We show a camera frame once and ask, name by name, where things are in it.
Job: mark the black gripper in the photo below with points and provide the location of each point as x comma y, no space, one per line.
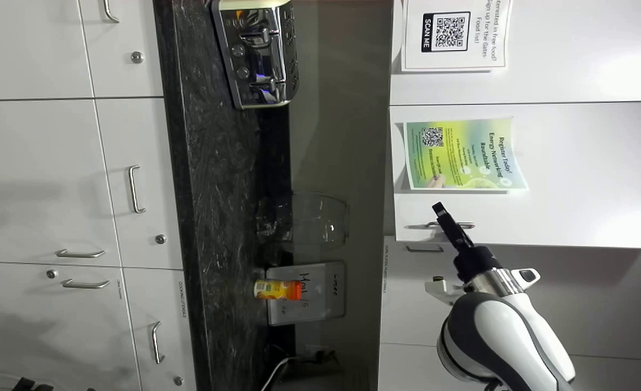
469,258

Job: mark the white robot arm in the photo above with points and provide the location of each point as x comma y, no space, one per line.
493,334

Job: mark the white upper cabinet with flyer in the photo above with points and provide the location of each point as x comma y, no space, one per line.
581,166

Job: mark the white upper cabinet right neighbour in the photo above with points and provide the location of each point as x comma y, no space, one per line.
587,297

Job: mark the green paper flyer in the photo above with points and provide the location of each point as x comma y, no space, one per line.
462,154

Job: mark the clear glass container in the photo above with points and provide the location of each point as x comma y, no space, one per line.
304,222

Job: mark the white QR code sign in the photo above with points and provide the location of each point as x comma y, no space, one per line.
457,36

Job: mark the orange food bag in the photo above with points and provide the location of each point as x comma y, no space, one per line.
278,290

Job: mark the silver toaster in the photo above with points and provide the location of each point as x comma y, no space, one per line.
252,42

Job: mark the silver cabinet door handle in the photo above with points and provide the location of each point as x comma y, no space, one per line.
440,226

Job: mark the silver neighbour cabinet handle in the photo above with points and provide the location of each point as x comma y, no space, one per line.
423,248

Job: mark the white wall outlet box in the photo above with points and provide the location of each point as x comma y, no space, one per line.
323,293

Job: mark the silver drawer handle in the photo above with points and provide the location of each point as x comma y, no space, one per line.
133,190

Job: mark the silver lower cabinet handle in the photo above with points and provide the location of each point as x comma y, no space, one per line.
83,284
78,255

